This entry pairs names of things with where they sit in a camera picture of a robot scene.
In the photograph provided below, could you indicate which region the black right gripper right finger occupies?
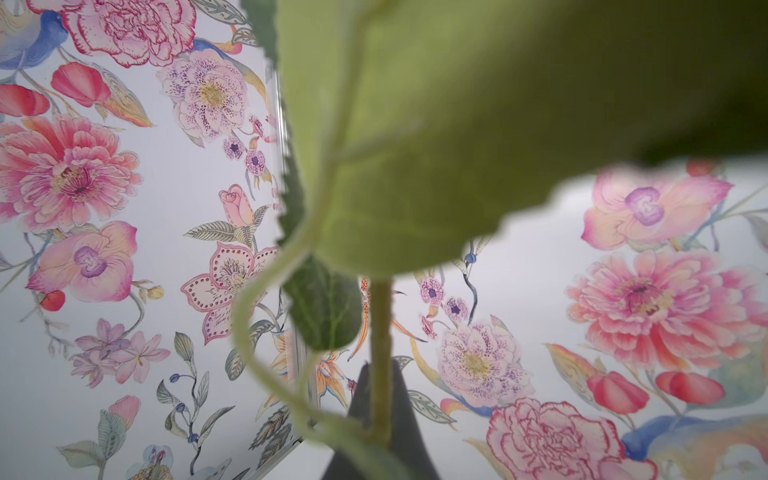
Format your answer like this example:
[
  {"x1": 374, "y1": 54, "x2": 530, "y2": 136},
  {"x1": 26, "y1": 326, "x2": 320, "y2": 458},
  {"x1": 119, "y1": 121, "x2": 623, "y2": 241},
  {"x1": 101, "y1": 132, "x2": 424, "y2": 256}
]
[{"x1": 389, "y1": 359, "x2": 440, "y2": 480}]

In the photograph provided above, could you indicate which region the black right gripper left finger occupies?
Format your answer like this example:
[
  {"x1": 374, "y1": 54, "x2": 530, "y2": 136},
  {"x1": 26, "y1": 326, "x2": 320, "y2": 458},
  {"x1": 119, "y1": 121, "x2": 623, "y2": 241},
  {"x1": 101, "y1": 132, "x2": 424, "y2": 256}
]
[{"x1": 322, "y1": 364, "x2": 375, "y2": 480}]

